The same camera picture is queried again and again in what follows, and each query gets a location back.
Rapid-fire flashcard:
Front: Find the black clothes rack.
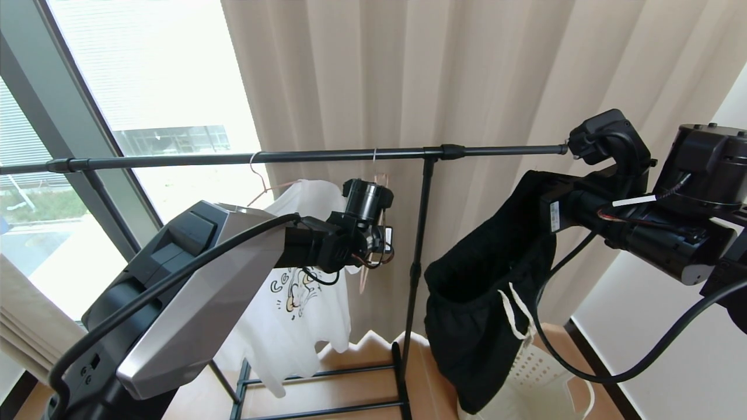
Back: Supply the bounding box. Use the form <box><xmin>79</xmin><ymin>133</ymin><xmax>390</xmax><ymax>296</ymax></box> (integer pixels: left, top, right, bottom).
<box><xmin>0</xmin><ymin>144</ymin><xmax>570</xmax><ymax>420</ymax></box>

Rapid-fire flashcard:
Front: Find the black cable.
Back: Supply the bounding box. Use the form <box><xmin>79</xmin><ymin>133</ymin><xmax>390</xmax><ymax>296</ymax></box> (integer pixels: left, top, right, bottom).
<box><xmin>534</xmin><ymin>230</ymin><xmax>747</xmax><ymax>384</ymax></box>
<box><xmin>48</xmin><ymin>213</ymin><xmax>340</xmax><ymax>420</ymax></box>

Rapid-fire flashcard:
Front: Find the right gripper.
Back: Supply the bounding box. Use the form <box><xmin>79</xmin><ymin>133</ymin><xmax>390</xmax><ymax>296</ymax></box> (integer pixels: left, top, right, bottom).
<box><xmin>539</xmin><ymin>171</ymin><xmax>736</xmax><ymax>286</ymax></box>

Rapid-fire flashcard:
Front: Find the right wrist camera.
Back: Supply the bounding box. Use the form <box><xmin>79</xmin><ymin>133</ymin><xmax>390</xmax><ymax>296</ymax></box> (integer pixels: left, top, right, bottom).
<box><xmin>567</xmin><ymin>109</ymin><xmax>657</xmax><ymax>199</ymax></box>

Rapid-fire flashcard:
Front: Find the pink clothes hanger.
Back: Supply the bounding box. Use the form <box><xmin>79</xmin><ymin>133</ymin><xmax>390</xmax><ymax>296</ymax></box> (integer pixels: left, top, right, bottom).
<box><xmin>248</xmin><ymin>152</ymin><xmax>304</xmax><ymax>208</ymax></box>
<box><xmin>357</xmin><ymin>149</ymin><xmax>392</xmax><ymax>295</ymax></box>

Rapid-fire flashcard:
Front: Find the black garment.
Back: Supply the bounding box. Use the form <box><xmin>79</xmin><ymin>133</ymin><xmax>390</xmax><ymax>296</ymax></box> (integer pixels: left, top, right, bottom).
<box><xmin>423</xmin><ymin>170</ymin><xmax>561</xmax><ymax>415</ymax></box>

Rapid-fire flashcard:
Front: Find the window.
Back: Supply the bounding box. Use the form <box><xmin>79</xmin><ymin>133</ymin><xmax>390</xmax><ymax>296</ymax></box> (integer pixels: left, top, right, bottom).
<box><xmin>0</xmin><ymin>0</ymin><xmax>275</xmax><ymax>324</ymax></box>

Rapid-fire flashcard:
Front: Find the beige curtain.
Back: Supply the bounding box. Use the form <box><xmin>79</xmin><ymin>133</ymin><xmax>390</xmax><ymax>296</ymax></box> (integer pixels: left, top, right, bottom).
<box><xmin>221</xmin><ymin>0</ymin><xmax>747</xmax><ymax>351</ymax></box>
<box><xmin>0</xmin><ymin>254</ymin><xmax>88</xmax><ymax>386</ymax></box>

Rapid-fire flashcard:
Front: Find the white laundry basket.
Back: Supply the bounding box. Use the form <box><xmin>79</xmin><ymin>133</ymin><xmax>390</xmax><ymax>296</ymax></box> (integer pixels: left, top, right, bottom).
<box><xmin>458</xmin><ymin>332</ymin><xmax>596</xmax><ymax>420</ymax></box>

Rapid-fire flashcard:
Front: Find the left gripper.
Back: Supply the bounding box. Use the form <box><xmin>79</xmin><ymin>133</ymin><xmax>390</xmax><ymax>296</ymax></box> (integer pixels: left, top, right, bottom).
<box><xmin>366</xmin><ymin>225</ymin><xmax>396</xmax><ymax>269</ymax></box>

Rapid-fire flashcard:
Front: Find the white printed t-shirt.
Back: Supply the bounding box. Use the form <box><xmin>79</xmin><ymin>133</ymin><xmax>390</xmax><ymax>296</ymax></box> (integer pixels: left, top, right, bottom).
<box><xmin>213</xmin><ymin>180</ymin><xmax>362</xmax><ymax>398</ymax></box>

